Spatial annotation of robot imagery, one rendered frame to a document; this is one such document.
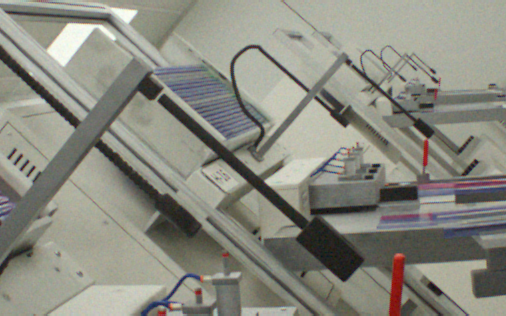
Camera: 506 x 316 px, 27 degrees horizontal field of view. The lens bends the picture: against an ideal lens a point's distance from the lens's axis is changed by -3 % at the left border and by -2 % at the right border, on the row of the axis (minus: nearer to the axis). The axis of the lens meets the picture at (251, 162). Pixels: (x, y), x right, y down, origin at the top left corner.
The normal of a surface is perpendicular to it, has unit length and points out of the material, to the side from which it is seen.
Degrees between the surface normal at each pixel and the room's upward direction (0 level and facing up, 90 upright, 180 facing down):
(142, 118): 90
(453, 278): 90
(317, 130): 90
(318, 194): 90
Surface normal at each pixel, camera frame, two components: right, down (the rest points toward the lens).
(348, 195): -0.18, 0.11
